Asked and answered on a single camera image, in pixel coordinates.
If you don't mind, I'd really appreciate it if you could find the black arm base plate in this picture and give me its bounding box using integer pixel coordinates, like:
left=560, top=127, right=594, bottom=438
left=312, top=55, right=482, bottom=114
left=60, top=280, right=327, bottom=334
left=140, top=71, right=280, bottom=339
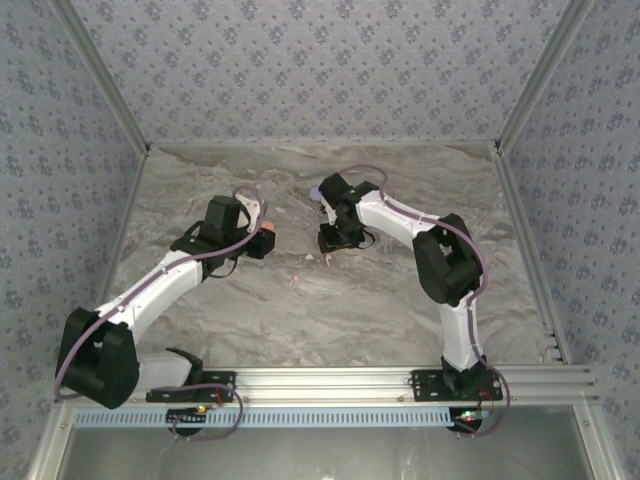
left=410, top=368, right=504, bottom=404
left=145, top=369, right=238, bottom=404

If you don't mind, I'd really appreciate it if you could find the aluminium frame leg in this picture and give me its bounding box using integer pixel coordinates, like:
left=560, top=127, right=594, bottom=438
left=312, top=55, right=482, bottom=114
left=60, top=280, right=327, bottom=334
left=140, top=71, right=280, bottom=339
left=572, top=403, right=626, bottom=480
left=27, top=403, right=76, bottom=480

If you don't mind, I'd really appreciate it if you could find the long aluminium base rail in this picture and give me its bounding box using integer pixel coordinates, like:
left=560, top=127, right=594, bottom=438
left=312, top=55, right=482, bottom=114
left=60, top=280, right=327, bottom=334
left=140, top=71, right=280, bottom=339
left=52, top=364, right=600, bottom=406

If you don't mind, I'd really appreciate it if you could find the small circuit board with LED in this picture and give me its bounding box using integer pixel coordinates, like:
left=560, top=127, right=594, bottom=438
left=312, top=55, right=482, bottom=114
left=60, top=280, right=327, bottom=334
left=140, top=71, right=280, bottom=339
left=166, top=405, right=210, bottom=427
left=451, top=407, right=494, bottom=432

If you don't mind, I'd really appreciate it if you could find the aluminium side rail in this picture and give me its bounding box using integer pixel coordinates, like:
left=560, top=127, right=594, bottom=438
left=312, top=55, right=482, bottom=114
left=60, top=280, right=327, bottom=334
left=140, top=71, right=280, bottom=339
left=92, top=149, right=151, bottom=321
left=490, top=144, right=574, bottom=365

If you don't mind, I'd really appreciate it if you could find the white slotted cable duct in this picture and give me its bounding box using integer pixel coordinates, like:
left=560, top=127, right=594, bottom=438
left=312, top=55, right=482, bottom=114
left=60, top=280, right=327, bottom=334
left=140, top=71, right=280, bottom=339
left=74, top=405, right=457, bottom=430

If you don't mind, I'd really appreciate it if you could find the grey metal panel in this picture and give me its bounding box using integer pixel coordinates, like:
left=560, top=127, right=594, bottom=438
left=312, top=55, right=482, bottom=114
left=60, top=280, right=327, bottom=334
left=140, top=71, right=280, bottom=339
left=54, top=424, right=601, bottom=480

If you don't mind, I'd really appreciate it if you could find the aluminium corner post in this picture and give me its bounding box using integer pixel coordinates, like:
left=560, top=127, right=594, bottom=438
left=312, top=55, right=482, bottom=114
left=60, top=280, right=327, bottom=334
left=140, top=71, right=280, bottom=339
left=493, top=0, right=597, bottom=154
left=49, top=0, right=153, bottom=155

